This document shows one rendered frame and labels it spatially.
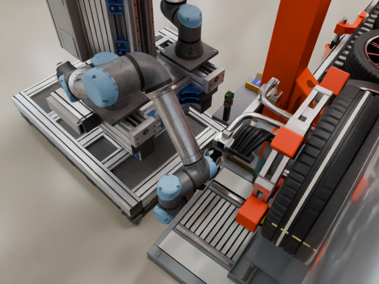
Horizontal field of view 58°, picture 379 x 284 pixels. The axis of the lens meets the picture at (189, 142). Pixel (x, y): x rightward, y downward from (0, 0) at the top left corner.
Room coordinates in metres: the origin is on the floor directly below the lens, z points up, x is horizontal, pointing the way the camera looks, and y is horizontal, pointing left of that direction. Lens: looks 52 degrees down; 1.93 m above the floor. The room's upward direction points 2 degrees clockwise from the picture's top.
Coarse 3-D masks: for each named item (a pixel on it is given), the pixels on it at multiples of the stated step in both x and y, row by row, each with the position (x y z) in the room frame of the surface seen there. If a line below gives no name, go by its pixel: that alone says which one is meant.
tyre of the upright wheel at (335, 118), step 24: (360, 96) 0.82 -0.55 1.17; (336, 120) 0.70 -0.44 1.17; (360, 120) 0.71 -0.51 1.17; (312, 144) 0.64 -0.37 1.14; (360, 144) 0.62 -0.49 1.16; (312, 168) 0.58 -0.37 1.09; (336, 168) 0.56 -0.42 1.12; (288, 192) 0.54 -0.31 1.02; (312, 192) 0.52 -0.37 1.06; (288, 216) 0.49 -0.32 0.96; (312, 216) 0.47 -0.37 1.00; (288, 240) 0.46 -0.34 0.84
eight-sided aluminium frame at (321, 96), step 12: (312, 96) 0.86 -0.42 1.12; (324, 96) 0.86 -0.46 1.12; (300, 108) 0.80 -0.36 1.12; (312, 108) 1.02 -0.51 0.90; (324, 108) 0.99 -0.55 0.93; (312, 120) 0.75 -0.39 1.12; (300, 132) 0.70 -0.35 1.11; (276, 156) 0.68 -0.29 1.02; (264, 168) 0.64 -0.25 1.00; (264, 180) 0.61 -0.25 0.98; (276, 180) 0.60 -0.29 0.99; (252, 192) 0.61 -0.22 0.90; (264, 192) 0.59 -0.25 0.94; (276, 192) 0.78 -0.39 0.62
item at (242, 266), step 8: (256, 232) 0.79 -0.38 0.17; (248, 248) 0.70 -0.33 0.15; (240, 256) 0.66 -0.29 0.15; (240, 264) 0.62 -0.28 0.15; (248, 264) 0.61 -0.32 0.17; (232, 272) 0.58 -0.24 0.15; (240, 272) 0.58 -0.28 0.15; (248, 272) 0.57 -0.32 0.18; (256, 272) 0.58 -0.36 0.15; (264, 272) 0.58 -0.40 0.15; (232, 280) 0.55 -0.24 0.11; (240, 280) 0.53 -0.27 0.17; (248, 280) 0.53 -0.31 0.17; (256, 280) 0.54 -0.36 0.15; (264, 280) 0.54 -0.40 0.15; (272, 280) 0.54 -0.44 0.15
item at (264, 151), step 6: (258, 126) 0.90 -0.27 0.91; (264, 126) 0.90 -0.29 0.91; (270, 126) 0.90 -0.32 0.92; (276, 132) 0.86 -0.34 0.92; (264, 144) 0.83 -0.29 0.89; (270, 144) 0.82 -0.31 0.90; (258, 150) 0.82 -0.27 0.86; (264, 150) 0.81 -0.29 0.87; (270, 150) 0.80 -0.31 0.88; (300, 150) 0.79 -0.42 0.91; (258, 156) 0.83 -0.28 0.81; (264, 156) 0.80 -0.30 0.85; (282, 156) 0.78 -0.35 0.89; (276, 162) 0.77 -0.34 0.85; (288, 168) 0.75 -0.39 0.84
